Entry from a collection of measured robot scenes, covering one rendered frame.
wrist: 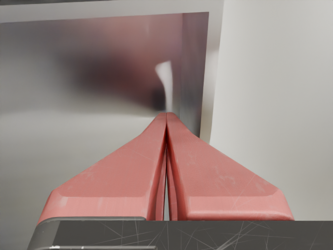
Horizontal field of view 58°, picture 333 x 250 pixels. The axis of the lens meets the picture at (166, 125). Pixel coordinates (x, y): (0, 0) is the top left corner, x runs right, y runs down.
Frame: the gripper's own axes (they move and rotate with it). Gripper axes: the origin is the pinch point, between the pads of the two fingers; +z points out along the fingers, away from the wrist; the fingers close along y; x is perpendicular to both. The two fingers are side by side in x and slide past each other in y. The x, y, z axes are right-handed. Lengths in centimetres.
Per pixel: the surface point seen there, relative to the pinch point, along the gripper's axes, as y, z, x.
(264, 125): -5.1, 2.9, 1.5
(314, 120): -7.9, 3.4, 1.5
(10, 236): 8.8, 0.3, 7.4
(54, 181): 5.6, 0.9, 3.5
